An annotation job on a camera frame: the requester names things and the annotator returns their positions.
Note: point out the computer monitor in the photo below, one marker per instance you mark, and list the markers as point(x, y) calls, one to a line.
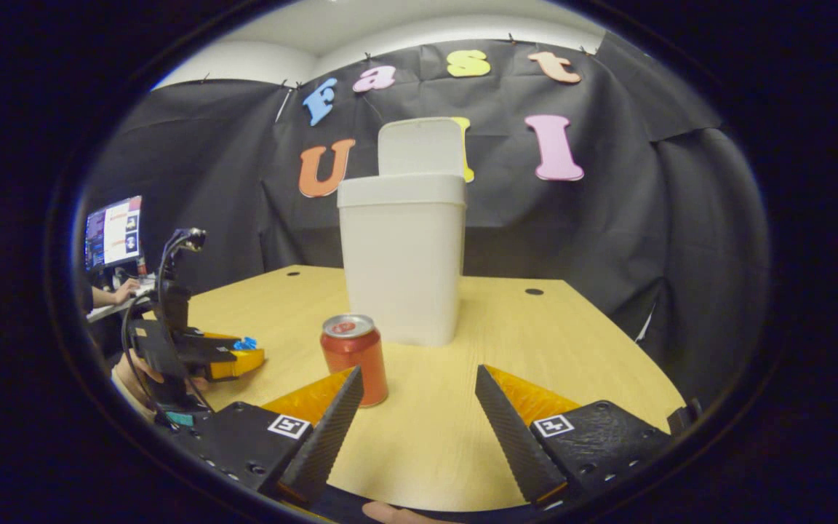
point(113, 233)

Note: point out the red pop can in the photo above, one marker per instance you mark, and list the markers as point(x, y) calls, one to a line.
point(353, 360)

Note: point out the blue paper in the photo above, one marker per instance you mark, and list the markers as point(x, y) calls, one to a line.
point(246, 343)

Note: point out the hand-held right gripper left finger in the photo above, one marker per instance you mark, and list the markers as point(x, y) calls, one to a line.
point(328, 429)

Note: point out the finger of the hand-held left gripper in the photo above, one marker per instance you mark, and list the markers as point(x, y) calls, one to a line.
point(212, 339)
point(241, 362)

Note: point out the wooden desktop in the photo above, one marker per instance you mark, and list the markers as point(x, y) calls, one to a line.
point(535, 349)

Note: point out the white side desk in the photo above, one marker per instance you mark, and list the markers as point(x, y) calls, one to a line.
point(117, 307)

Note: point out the black backdrop cloth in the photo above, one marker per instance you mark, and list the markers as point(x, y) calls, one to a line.
point(608, 240)

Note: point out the white garbage bin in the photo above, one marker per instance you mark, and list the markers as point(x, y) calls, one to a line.
point(401, 269)

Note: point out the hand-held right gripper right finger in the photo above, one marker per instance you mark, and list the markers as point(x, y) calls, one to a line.
point(510, 437)

